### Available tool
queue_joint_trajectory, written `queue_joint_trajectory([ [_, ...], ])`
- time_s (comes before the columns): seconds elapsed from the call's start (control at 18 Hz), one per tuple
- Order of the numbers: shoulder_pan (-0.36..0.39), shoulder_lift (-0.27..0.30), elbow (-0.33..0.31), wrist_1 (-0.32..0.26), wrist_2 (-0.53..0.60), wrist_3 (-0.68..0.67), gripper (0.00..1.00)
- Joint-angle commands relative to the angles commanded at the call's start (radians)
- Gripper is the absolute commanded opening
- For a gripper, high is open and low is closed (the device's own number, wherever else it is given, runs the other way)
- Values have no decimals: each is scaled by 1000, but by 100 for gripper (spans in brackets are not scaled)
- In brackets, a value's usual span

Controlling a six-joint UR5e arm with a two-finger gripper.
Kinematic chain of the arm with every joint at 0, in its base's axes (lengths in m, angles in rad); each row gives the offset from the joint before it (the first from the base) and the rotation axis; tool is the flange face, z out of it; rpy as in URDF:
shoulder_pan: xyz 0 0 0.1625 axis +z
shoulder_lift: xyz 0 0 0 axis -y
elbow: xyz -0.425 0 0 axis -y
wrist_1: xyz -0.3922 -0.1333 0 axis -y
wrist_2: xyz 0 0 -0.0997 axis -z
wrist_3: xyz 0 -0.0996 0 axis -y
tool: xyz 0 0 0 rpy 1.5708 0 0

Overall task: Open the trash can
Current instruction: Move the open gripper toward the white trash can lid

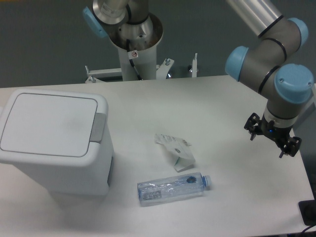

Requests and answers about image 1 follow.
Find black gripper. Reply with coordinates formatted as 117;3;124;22
244;113;302;158

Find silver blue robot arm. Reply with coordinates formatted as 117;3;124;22
82;0;314;156

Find white plastic trash can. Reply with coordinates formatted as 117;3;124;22
0;88;114;196

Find crumpled white carton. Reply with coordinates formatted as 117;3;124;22
155;134;196;172

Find clear plastic water bottle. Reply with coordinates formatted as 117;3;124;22
137;172;212;206

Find black device with cable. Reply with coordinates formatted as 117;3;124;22
298;200;316;234

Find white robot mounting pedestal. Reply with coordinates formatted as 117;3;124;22
84;12;200;83

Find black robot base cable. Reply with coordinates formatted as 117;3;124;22
125;39;144;81

